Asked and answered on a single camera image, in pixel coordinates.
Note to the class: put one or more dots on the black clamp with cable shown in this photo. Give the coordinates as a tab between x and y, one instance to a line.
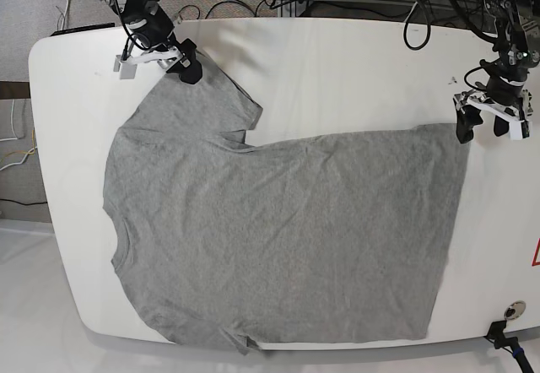
499	340

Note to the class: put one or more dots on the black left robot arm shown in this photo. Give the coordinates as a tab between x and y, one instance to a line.
517	34

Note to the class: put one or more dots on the red warning sticker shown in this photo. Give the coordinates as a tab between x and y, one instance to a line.
536	257

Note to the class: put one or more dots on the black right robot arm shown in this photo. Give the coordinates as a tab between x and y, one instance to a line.
119	8

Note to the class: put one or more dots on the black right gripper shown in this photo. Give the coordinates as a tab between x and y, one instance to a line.
152	30

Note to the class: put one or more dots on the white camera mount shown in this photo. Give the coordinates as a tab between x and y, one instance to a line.
519	118
127	68

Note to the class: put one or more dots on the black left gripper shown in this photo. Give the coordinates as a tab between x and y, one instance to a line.
504	88

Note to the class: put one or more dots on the grey t-shirt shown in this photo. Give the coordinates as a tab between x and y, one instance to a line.
340	238

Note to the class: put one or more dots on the silver table grommet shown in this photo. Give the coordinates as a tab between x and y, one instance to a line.
515	310

